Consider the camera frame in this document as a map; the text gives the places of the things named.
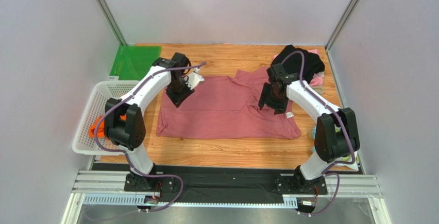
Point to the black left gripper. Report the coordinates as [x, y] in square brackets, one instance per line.
[177, 100]

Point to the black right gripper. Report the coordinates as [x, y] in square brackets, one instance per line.
[272, 101]

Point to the dusty red t-shirt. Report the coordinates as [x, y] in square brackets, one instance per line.
[225, 107]

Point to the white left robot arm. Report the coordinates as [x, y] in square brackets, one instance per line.
[124, 117]

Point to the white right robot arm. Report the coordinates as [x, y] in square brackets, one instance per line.
[336, 134]

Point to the pink folded t-shirt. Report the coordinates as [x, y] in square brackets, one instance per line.
[317, 79]

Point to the beige folded t-shirt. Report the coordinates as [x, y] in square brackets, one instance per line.
[319, 89]

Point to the black folded t-shirt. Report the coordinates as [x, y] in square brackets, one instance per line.
[287, 54]

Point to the green plastic folder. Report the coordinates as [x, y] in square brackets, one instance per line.
[133, 62]

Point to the orange t-shirt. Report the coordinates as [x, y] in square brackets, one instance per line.
[100, 129]

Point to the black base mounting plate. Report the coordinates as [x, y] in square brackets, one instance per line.
[216, 184]

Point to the white plastic laundry basket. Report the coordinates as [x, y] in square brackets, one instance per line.
[83, 143]

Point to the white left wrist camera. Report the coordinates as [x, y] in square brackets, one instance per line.
[194, 79]

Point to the aluminium frame rail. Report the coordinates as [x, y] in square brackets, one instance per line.
[351, 198]

